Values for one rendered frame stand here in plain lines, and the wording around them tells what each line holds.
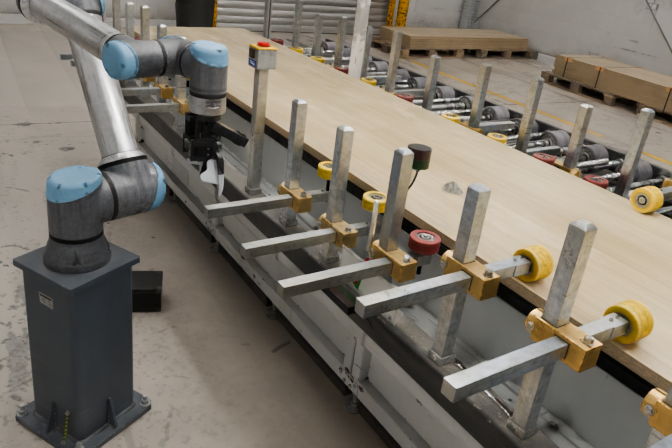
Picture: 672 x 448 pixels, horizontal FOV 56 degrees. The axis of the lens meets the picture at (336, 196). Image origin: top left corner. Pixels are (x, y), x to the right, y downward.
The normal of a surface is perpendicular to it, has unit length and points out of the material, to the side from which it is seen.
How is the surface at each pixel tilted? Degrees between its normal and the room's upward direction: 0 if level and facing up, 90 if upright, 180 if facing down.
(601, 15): 90
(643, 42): 90
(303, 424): 0
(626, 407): 90
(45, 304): 90
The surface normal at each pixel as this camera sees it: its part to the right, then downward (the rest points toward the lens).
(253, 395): 0.11, -0.91
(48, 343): -0.51, 0.29
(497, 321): -0.83, 0.12
